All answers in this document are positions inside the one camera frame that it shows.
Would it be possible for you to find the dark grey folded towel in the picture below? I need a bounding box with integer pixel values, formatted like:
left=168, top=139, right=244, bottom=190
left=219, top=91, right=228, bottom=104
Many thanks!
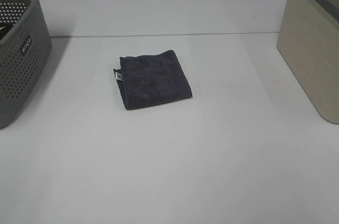
left=113, top=50, right=192, bottom=110

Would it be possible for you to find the grey perforated plastic basket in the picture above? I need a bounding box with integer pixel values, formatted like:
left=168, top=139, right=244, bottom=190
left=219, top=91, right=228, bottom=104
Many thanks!
left=1, top=0, right=52, bottom=128

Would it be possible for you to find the beige plastic basket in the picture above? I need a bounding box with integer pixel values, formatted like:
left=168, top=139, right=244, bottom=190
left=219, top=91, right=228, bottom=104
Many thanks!
left=277, top=0, right=338, bottom=124

